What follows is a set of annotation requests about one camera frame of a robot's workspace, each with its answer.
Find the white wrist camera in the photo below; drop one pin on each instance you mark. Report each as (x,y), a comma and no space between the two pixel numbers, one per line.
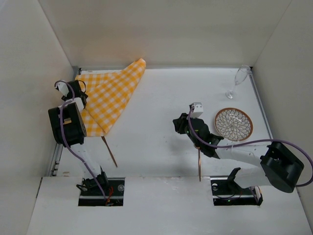
(62,87)
(196,109)

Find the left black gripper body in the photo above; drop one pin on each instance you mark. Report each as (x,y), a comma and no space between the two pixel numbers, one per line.
(79,90)

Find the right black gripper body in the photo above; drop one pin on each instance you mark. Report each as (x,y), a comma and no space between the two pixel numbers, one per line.
(181,123)

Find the patterned ceramic plate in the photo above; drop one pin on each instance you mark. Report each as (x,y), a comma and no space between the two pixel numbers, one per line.
(233,124)

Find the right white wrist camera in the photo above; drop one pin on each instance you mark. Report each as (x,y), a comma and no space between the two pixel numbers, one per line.
(196,109)

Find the clear champagne flute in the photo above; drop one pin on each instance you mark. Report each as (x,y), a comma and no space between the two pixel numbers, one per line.
(241,74)

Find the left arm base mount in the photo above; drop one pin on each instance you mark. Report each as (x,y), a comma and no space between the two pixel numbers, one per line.
(93,196)

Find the copper spoon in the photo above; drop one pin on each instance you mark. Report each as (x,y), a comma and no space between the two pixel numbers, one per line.
(199,162)

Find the yellow white checkered cloth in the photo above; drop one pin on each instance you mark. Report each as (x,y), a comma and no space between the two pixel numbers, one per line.
(108,95)

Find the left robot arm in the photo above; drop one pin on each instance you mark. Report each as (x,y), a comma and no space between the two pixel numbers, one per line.
(69,130)

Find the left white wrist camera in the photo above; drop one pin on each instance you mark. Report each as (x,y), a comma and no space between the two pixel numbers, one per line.
(62,87)

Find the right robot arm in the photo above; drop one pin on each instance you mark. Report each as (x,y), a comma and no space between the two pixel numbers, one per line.
(271,163)

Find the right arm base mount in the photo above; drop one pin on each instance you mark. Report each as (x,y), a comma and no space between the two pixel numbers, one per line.
(229,193)

